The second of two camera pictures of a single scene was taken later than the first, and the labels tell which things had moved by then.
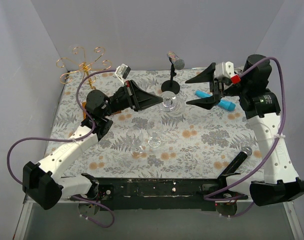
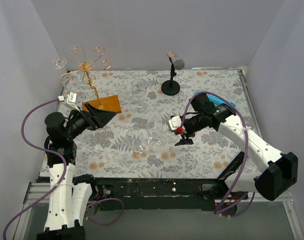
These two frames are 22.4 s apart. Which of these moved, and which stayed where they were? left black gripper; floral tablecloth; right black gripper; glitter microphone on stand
Moved: right black gripper; left black gripper
Stayed: glitter microphone on stand; floral tablecloth
